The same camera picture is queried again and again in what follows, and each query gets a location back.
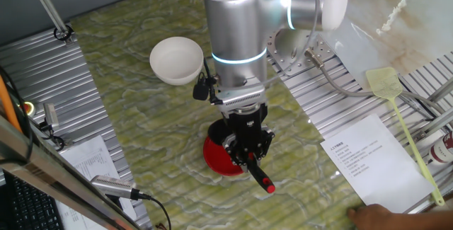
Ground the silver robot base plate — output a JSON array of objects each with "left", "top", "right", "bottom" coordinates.
[{"left": 265, "top": 28, "right": 337, "bottom": 77}]

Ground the orange pole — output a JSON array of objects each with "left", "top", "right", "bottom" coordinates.
[{"left": 0, "top": 76, "right": 22, "bottom": 134}]

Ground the small silver camera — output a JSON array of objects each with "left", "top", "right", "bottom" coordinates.
[{"left": 42, "top": 102, "right": 60, "bottom": 129}]

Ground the aluminium frame bar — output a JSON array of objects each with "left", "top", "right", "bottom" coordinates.
[{"left": 0, "top": 115, "right": 142, "bottom": 230}]

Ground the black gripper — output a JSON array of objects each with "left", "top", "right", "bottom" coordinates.
[{"left": 221, "top": 103, "right": 276, "bottom": 169}]

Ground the aluminium pole with black ring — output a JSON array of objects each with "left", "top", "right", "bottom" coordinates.
[{"left": 23, "top": 0, "right": 74, "bottom": 44}]

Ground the black ladle with red accents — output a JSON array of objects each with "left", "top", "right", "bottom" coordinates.
[{"left": 207, "top": 119, "right": 277, "bottom": 195}]

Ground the aluminium profile strut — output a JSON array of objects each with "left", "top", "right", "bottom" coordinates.
[
  {"left": 412, "top": 108, "right": 453, "bottom": 142},
  {"left": 426, "top": 77, "right": 453, "bottom": 103}
]

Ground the person's right hand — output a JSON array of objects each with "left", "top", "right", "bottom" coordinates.
[{"left": 346, "top": 203, "right": 396, "bottom": 230}]

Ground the red emergency stop button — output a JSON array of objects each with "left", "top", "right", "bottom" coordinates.
[{"left": 19, "top": 101, "right": 36, "bottom": 117}]

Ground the red bowl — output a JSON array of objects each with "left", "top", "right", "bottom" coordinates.
[{"left": 202, "top": 134, "right": 246, "bottom": 177}]

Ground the black camera cable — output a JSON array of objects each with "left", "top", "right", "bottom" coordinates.
[{"left": 137, "top": 192, "right": 173, "bottom": 230}]

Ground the grey conduit cable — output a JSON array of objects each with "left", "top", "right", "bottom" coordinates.
[{"left": 304, "top": 47, "right": 445, "bottom": 117}]

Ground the white instruction paper sheet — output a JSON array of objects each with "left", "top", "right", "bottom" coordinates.
[{"left": 320, "top": 113, "right": 436, "bottom": 214}]

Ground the beige marble pattern board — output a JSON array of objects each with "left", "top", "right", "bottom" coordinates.
[{"left": 320, "top": 0, "right": 453, "bottom": 91}]

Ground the white can with red label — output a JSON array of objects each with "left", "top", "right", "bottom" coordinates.
[{"left": 428, "top": 132, "right": 453, "bottom": 163}]

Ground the white bowl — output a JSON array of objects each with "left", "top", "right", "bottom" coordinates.
[{"left": 149, "top": 36, "right": 205, "bottom": 86}]

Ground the camera mount with black cable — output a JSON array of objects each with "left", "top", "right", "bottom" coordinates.
[{"left": 38, "top": 120, "right": 67, "bottom": 152}]

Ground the silver ribbed wrist camera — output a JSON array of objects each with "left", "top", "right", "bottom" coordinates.
[{"left": 214, "top": 87, "right": 267, "bottom": 115}]

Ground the green marble pattern mat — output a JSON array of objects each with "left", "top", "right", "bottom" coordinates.
[{"left": 70, "top": 0, "right": 365, "bottom": 230}]

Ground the yellow fly swatter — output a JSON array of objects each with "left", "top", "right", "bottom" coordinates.
[{"left": 365, "top": 67, "right": 446, "bottom": 207}]

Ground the printed table paper sheet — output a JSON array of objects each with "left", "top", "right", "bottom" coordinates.
[{"left": 58, "top": 134, "right": 137, "bottom": 230}]

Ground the black keyboard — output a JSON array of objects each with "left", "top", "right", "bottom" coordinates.
[{"left": 0, "top": 173, "right": 64, "bottom": 230}]

